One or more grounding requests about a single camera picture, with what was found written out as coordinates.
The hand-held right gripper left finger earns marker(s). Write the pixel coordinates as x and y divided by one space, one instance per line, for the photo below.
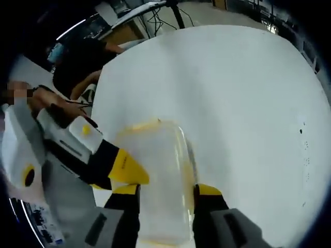
124 219

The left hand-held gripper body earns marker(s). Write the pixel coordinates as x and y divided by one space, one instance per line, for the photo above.
77 137

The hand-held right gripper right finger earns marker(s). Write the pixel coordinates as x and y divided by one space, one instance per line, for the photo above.
212 219

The clear container with plastic buckles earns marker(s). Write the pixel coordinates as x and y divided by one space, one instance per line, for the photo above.
157 168

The person's left hand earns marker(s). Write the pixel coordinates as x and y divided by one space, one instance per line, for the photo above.
51 99

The white panel with dark marks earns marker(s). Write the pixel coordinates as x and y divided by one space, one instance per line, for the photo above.
46 222

